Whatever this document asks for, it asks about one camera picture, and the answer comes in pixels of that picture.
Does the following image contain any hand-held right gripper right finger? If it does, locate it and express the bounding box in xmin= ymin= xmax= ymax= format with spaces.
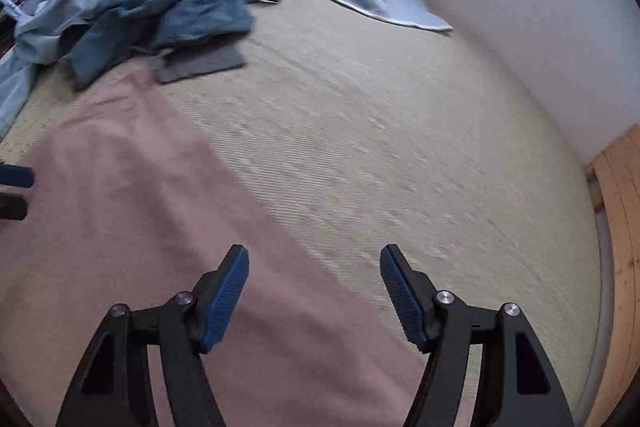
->
xmin=380 ymin=244 xmax=576 ymax=427

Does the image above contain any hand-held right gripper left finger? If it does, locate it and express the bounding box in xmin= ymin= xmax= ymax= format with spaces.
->
xmin=55 ymin=244 xmax=250 ymax=427

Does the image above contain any tan t-shirt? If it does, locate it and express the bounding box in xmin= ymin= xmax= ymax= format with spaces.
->
xmin=0 ymin=74 xmax=476 ymax=427

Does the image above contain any dark blue garment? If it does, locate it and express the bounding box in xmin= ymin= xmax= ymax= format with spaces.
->
xmin=70 ymin=0 xmax=256 ymax=90

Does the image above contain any grey garment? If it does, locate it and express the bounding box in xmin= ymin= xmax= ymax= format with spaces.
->
xmin=115 ymin=0 xmax=281 ymax=85

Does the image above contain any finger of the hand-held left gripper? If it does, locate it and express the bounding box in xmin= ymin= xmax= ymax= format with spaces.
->
xmin=0 ymin=164 xmax=35 ymax=188
xmin=0 ymin=193 xmax=28 ymax=222

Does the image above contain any wooden headboard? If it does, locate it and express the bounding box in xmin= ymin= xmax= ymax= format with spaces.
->
xmin=582 ymin=124 xmax=640 ymax=427

